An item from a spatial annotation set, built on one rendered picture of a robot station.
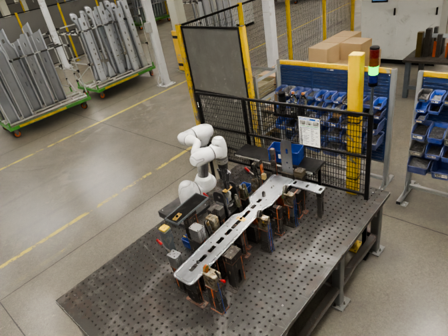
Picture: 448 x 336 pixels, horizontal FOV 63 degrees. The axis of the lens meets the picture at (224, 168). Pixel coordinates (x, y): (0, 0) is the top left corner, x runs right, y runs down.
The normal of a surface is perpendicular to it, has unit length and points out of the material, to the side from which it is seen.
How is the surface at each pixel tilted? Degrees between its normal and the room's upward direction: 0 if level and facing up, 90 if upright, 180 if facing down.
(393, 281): 0
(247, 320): 0
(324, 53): 90
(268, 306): 0
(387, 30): 90
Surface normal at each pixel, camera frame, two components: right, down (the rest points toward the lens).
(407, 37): -0.65, 0.48
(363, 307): -0.15, -0.84
